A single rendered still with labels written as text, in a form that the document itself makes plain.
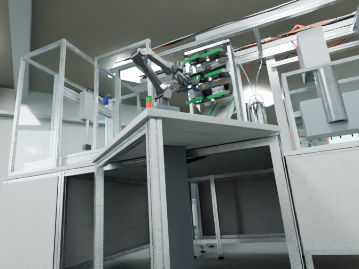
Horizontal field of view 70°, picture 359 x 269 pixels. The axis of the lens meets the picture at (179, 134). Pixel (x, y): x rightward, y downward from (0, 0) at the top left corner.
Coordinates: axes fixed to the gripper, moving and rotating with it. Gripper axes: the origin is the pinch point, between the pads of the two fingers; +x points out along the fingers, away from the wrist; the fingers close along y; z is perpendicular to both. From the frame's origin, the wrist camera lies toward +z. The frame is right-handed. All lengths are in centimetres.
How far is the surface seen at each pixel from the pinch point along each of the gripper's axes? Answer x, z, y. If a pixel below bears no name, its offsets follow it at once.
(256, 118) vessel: 85, 25, -2
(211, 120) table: -29, -53, -46
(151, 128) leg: -50, -66, -37
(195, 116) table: -36, -55, -44
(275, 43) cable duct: 91, 121, -14
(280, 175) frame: 20, -58, -54
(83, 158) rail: -22, -53, 74
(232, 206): 163, -35, 63
